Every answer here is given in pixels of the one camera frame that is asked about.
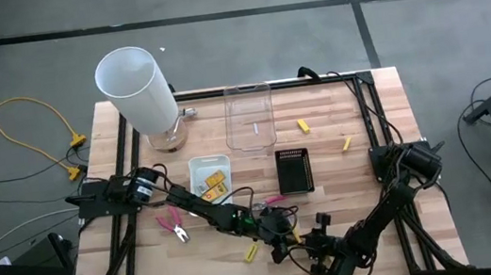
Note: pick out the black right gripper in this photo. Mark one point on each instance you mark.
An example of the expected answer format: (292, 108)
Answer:
(326, 245)

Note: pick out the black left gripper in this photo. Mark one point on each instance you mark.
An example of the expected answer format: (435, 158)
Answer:
(274, 226)

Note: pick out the yellow eraser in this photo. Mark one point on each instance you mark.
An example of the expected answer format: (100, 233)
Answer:
(303, 126)
(251, 253)
(346, 144)

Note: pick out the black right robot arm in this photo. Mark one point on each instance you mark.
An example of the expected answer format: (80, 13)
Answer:
(372, 230)

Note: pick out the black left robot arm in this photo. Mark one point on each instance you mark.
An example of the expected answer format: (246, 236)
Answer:
(197, 205)

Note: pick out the black slotted plastic basket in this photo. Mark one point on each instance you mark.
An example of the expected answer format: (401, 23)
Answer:
(294, 171)

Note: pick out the white plastic bin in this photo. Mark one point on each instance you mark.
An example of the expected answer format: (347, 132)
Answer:
(208, 163)

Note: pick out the clear plastic bin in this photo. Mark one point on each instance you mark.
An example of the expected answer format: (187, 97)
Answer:
(247, 108)

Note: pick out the white cylinder shade table lamp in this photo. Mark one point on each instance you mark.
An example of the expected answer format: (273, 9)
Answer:
(135, 90)

